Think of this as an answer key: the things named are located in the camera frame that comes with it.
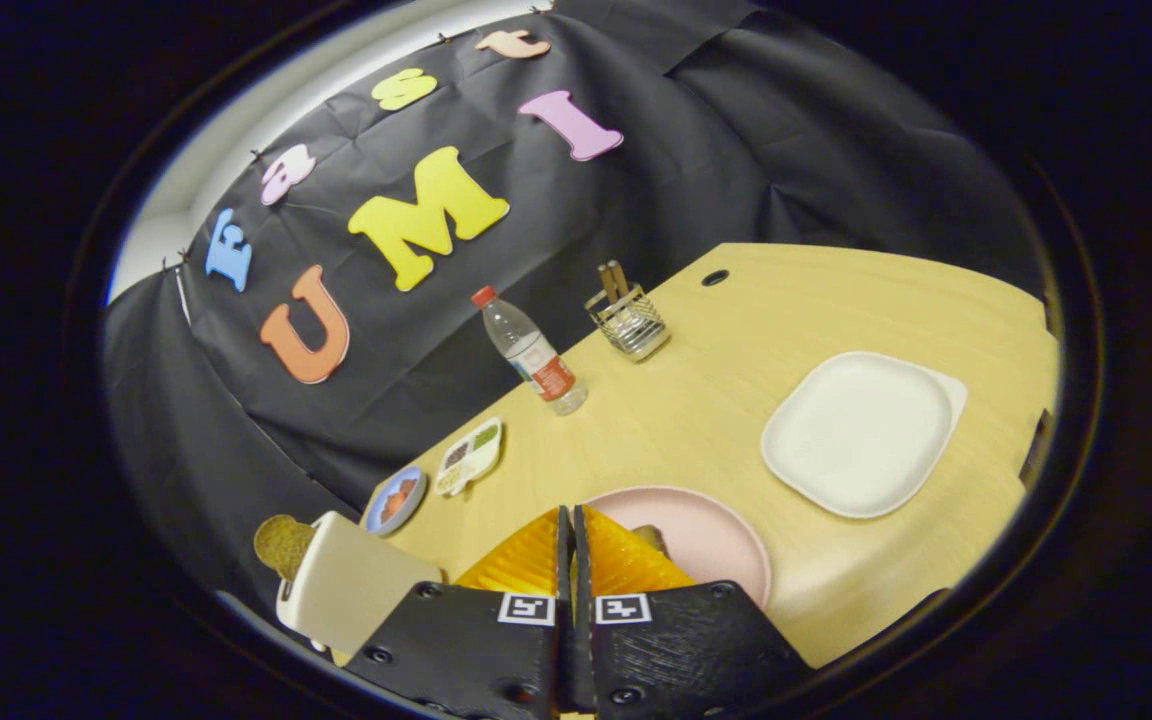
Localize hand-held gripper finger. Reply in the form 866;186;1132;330
344;505;574;720
573;505;817;720

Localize brown toast slice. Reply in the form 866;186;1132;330
253;514;317;583

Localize white divided condiment tray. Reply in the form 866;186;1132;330
433;417;504;498

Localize pink round plate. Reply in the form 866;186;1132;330
584;485;773;611

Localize red food pieces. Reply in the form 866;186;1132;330
379;478;419;521

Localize small blue plate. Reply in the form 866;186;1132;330
361;465;429;538

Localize clear plastic water bottle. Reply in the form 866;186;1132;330
470;285;589;417

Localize white toaster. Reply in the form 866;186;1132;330
276;511;444;666

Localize white square plate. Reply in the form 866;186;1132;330
760;350;969;520

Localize black block at table edge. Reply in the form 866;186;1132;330
1021;410;1055;491

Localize metal wire utensil holder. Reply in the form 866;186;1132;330
584;285;672;363

